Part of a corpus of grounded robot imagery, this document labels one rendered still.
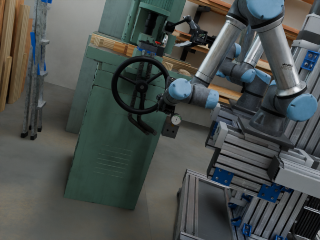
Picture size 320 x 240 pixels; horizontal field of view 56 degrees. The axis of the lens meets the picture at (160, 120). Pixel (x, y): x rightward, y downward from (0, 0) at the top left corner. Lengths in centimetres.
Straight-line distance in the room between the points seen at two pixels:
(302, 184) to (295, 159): 13
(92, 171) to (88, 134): 24
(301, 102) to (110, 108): 96
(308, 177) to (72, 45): 334
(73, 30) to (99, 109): 250
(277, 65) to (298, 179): 47
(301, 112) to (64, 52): 333
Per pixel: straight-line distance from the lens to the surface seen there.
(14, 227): 169
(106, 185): 187
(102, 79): 163
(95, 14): 404
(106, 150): 176
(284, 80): 122
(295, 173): 134
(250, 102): 185
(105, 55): 161
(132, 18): 194
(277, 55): 119
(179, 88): 109
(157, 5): 169
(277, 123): 139
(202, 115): 439
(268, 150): 141
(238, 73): 162
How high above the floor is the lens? 109
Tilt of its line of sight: 16 degrees down
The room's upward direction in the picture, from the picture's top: 19 degrees clockwise
